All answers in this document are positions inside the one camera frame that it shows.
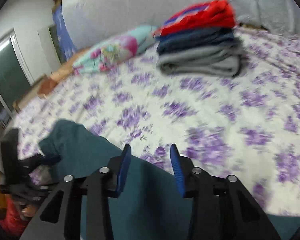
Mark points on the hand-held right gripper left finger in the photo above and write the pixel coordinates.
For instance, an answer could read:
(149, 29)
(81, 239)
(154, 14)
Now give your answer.
(122, 171)

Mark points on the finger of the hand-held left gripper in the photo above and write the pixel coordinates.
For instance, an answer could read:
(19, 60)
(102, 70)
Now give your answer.
(51, 159)

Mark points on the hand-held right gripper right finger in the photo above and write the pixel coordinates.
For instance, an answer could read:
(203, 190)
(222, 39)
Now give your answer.
(177, 171)

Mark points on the teal pants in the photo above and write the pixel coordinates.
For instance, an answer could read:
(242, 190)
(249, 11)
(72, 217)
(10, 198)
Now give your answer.
(145, 205)

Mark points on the person's left hand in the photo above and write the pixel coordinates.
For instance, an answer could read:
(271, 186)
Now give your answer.
(30, 210)

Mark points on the purple floral bed sheet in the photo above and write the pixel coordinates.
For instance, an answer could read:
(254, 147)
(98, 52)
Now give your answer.
(190, 100)

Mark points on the white framed window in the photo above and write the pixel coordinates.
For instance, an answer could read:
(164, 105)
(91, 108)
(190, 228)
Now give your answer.
(7, 65)

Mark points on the grey folded garment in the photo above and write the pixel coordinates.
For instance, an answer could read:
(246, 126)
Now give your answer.
(197, 65)

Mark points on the colourful printed pillow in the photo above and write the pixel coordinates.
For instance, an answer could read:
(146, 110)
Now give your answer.
(115, 47)

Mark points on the blue patterned cloth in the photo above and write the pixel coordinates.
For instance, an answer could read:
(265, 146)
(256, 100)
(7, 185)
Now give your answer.
(62, 35)

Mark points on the navy folded garment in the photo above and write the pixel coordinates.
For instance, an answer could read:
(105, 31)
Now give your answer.
(197, 42)

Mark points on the red folded garment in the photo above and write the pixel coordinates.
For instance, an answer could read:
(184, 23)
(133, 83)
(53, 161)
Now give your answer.
(202, 17)

